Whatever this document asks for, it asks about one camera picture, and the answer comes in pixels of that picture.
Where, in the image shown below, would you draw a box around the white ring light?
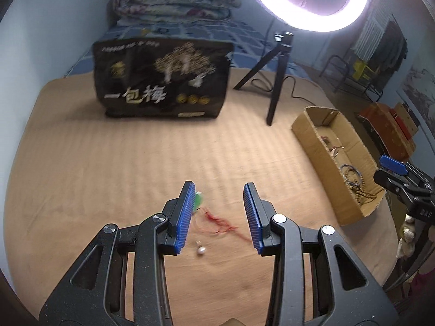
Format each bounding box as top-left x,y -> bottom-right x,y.
241,0 -> 369,33

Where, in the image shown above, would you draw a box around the green pendant with red cord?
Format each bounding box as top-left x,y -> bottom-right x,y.
189,192 -> 254,242

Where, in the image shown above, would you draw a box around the black clothes rack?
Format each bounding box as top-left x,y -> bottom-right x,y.
319,0 -> 408,100

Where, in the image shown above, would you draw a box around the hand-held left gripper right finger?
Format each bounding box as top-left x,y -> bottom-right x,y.
243,182 -> 399,326

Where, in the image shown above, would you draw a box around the folded floral quilt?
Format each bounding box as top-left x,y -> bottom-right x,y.
107,0 -> 243,26

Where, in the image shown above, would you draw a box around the black snack bag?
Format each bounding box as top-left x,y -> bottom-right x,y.
93,38 -> 235,120

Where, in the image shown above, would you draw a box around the yellow box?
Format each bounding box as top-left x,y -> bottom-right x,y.
351,61 -> 372,81

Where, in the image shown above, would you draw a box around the orange patterned box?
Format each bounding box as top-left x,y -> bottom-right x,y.
356,102 -> 419,162

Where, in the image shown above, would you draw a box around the tan blanket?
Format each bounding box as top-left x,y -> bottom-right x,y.
3,66 -> 402,326

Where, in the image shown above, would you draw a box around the white striped cloth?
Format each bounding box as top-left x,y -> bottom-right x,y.
353,7 -> 389,66

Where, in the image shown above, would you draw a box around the wall poster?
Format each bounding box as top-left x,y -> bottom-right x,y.
395,64 -> 435,134

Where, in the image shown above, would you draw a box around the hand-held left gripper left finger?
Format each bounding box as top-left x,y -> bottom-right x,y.
38,181 -> 198,326

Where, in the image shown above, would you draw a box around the dark hanging clothes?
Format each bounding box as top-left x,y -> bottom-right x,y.
370,20 -> 408,93

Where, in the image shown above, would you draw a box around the black power cable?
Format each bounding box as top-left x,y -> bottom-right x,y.
251,76 -> 333,105

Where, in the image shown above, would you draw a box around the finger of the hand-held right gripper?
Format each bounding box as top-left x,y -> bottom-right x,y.
373,170 -> 413,196
379,155 -> 435,186

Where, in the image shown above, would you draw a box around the cardboard box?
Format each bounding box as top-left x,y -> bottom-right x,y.
291,106 -> 387,227

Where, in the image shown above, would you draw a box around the brown bead necklace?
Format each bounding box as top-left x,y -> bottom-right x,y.
343,171 -> 378,206

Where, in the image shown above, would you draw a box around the blue checked bed sheet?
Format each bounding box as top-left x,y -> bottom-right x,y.
64,20 -> 297,77

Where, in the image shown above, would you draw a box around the pale plush toy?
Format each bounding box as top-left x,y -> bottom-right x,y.
395,213 -> 417,261

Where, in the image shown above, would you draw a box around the black tripod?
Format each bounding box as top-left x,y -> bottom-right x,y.
233,31 -> 295,126

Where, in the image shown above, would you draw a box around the dark metal bangle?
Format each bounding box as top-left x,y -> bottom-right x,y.
340,164 -> 363,177

